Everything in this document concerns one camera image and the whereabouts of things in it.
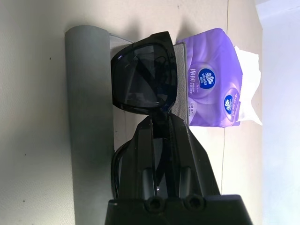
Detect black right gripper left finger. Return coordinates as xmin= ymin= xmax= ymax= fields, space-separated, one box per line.
xmin=118 ymin=116 xmax=156 ymax=200

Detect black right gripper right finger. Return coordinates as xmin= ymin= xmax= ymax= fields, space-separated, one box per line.
xmin=167 ymin=113 xmax=221 ymax=199

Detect grey glasses case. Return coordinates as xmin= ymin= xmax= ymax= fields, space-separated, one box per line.
xmin=64 ymin=25 xmax=189 ymax=225

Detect black sunglasses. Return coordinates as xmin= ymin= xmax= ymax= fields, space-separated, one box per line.
xmin=110 ymin=30 xmax=179 ymax=200

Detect purple tissue pack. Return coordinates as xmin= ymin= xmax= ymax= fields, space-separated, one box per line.
xmin=175 ymin=27 xmax=263 ymax=128

